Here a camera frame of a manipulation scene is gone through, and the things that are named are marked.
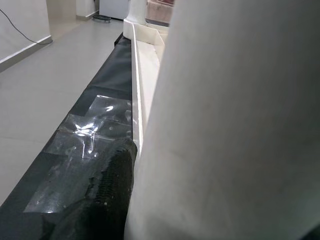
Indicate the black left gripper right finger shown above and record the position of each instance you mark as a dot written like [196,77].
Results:
[313,232]

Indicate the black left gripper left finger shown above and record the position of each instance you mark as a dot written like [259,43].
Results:
[107,195]

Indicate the white plastic table leg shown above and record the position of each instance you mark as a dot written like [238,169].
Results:
[137,12]
[225,125]

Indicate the clear tape piece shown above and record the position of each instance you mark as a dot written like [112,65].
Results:
[75,150]

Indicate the black tablecloth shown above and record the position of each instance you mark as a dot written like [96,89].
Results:
[112,70]

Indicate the white plastic table top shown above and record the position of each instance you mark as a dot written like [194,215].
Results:
[147,70]

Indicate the black round floor object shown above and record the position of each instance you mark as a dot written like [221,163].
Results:
[101,18]

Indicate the white appliance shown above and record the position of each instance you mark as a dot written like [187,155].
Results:
[113,8]

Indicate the beige cloth covered table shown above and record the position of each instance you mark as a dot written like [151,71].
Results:
[160,15]

